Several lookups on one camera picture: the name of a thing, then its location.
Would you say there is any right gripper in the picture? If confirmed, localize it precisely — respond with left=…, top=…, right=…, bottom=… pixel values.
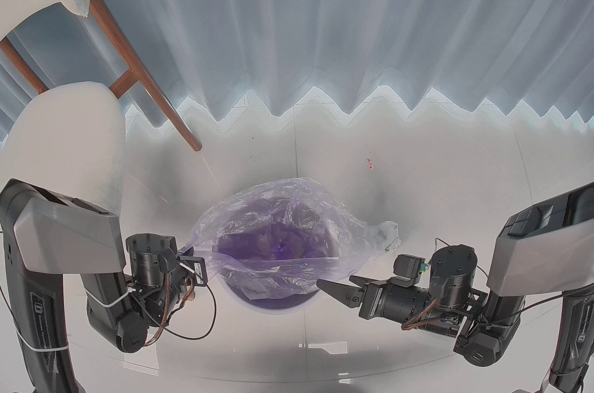
left=317, top=274, right=437, bottom=321

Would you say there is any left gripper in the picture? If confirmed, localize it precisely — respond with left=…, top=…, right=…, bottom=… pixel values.
left=174, top=245, right=208, bottom=290

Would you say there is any purple plastic bag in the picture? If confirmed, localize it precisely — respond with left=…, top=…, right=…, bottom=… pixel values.
left=187, top=178, right=388, bottom=301

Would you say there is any white trash bin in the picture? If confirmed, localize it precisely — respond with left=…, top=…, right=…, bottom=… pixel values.
left=213, top=238, right=322, bottom=316

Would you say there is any cream padded wooden chair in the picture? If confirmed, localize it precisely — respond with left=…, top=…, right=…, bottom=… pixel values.
left=0, top=0, right=202, bottom=239

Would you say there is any pale blue curtain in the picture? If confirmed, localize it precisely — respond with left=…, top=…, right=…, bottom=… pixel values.
left=0, top=0, right=594, bottom=136

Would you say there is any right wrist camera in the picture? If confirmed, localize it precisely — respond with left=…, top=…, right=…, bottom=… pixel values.
left=394, top=254, right=427, bottom=289

